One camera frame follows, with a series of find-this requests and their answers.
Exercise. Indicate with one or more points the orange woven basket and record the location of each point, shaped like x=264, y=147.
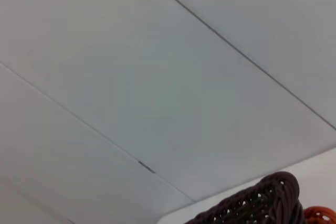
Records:
x=320, y=216

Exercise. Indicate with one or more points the dark brown woven basket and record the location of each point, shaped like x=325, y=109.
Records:
x=262, y=203

